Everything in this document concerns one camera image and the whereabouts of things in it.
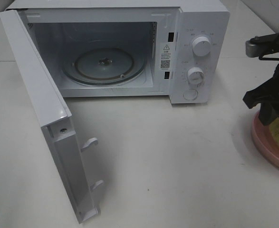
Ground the white warning label sticker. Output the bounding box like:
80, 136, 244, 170
159, 42, 174, 70

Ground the white microwave door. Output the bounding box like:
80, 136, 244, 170
0, 10, 103, 223

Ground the white round door button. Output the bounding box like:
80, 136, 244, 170
183, 89, 198, 101

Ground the pink round plate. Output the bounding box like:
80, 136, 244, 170
251, 112, 279, 169

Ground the white lower timer knob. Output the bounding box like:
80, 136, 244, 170
187, 67, 204, 85

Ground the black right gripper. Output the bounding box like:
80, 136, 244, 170
242, 33, 279, 126

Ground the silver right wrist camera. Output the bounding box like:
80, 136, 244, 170
245, 36, 265, 58

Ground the white upper power knob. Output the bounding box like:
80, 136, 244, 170
192, 35, 211, 57

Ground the white microwave oven body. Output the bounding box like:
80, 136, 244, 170
5, 0, 230, 104

